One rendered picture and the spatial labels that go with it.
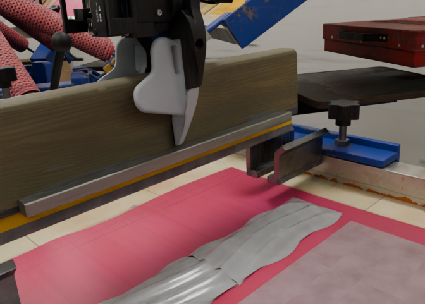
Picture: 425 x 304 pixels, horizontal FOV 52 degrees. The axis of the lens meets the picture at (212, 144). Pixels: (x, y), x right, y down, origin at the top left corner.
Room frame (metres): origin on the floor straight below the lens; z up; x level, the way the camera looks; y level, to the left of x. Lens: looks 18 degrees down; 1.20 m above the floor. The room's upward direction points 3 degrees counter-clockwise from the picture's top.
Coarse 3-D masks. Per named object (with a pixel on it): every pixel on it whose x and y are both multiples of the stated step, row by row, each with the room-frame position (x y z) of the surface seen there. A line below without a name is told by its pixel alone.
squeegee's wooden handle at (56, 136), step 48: (288, 48) 0.50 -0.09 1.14; (48, 96) 0.30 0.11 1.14; (96, 96) 0.32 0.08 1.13; (240, 96) 0.43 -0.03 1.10; (288, 96) 0.49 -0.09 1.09; (0, 144) 0.27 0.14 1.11; (48, 144) 0.29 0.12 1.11; (96, 144) 0.32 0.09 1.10; (144, 144) 0.35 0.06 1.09; (0, 192) 0.27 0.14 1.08
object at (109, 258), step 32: (96, 224) 0.46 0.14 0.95; (128, 224) 0.45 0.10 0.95; (32, 256) 0.40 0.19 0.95; (64, 256) 0.39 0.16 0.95; (96, 256) 0.39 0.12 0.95; (128, 256) 0.39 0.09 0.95; (160, 256) 0.38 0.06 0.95; (32, 288) 0.34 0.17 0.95; (64, 288) 0.34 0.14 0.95; (96, 288) 0.34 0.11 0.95; (128, 288) 0.33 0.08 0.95
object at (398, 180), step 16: (336, 160) 0.54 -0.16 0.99; (320, 176) 0.56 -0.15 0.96; (336, 176) 0.54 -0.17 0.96; (352, 176) 0.53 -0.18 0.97; (368, 176) 0.51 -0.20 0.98; (384, 176) 0.50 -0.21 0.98; (400, 176) 0.48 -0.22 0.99; (416, 176) 0.47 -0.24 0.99; (384, 192) 0.50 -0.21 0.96; (400, 192) 0.48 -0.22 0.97; (416, 192) 0.47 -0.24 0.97
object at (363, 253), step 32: (192, 192) 0.54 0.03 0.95; (224, 192) 0.53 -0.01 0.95; (256, 192) 0.53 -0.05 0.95; (288, 192) 0.52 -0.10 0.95; (160, 224) 0.45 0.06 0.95; (192, 224) 0.45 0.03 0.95; (224, 224) 0.44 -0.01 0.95; (352, 224) 0.43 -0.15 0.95; (384, 224) 0.42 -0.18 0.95; (192, 256) 0.38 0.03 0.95; (288, 256) 0.37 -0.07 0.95; (320, 256) 0.37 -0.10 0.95; (352, 256) 0.37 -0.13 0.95; (384, 256) 0.36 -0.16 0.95; (416, 256) 0.36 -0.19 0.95; (256, 288) 0.33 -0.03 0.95; (288, 288) 0.32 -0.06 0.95; (320, 288) 0.32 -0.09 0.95; (352, 288) 0.32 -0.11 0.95; (384, 288) 0.32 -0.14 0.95; (416, 288) 0.31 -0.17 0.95
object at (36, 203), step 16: (288, 112) 0.46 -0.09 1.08; (240, 128) 0.41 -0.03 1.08; (256, 128) 0.43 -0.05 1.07; (192, 144) 0.37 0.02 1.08; (208, 144) 0.38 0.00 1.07; (224, 144) 0.39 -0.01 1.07; (144, 160) 0.34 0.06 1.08; (160, 160) 0.34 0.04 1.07; (176, 160) 0.35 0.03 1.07; (96, 176) 0.31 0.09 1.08; (112, 176) 0.31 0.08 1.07; (128, 176) 0.32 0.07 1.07; (48, 192) 0.28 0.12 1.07; (64, 192) 0.28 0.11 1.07; (80, 192) 0.29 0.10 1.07; (96, 192) 0.30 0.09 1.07; (32, 208) 0.27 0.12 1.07; (48, 208) 0.27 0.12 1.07
